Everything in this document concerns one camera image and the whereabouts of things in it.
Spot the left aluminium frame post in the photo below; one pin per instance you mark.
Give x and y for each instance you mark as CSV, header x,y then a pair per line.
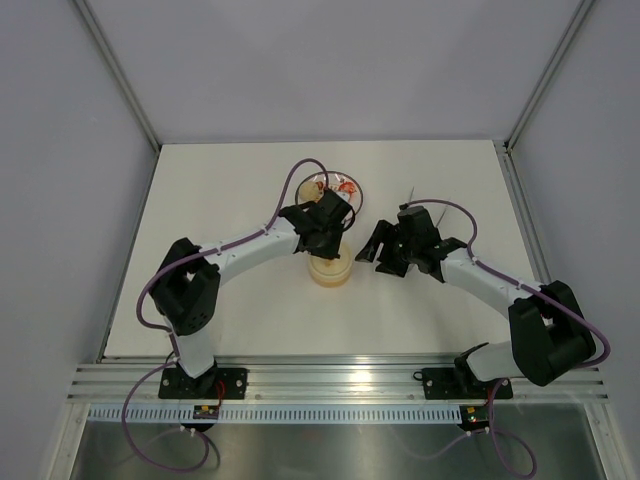
x,y
91,23

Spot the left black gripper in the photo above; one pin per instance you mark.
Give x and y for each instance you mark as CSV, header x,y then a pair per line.
x,y
332,252

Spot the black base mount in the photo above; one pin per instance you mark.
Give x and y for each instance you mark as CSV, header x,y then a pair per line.
x,y
451,383
225,383

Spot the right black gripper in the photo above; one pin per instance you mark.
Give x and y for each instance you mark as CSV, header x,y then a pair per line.
x,y
384,232

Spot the aluminium front rail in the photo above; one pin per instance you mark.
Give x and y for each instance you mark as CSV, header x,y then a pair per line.
x,y
328,379

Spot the aluminium frame post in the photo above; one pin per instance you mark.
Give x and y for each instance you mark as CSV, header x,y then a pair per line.
x,y
91,23
551,69

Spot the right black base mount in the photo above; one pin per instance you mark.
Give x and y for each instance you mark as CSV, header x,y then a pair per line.
x,y
451,383

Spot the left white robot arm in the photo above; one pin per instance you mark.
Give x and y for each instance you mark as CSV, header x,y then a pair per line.
x,y
185,288

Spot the right aluminium frame post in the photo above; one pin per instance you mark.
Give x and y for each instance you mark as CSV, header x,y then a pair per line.
x,y
551,69

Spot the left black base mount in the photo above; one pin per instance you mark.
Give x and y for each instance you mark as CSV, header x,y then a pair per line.
x,y
225,383

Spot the right aluminium side rail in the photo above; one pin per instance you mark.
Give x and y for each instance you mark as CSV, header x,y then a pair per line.
x,y
523,213

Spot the metal food tongs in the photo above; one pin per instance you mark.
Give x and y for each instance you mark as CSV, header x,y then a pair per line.
x,y
437,207

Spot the white slotted cable duct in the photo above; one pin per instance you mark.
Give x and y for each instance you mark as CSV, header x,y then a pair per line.
x,y
281,414

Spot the patterned round plate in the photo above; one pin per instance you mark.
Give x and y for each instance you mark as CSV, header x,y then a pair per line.
x,y
332,181

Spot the round beige lunch box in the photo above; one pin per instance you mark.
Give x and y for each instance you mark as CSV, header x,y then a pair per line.
x,y
332,273

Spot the white steamed bun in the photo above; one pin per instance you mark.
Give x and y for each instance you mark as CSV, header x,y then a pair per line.
x,y
310,191

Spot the red shrimp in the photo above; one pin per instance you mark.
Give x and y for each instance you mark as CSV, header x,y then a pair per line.
x,y
347,189

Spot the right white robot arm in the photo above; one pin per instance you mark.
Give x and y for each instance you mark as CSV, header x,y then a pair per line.
x,y
548,335

